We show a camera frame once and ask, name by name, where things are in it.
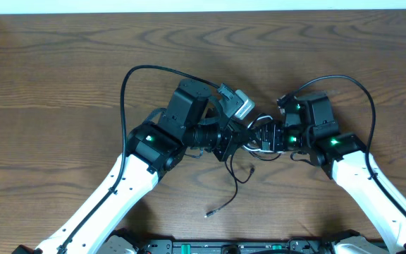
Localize white USB cable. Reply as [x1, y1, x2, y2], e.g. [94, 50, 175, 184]
[241, 114, 285, 155]

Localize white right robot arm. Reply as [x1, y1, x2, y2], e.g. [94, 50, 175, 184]
[249, 93, 406, 253]

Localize black USB cable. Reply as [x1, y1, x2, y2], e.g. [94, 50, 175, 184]
[204, 112, 285, 218]

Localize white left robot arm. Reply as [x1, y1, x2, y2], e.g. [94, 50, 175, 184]
[14, 79, 254, 253]

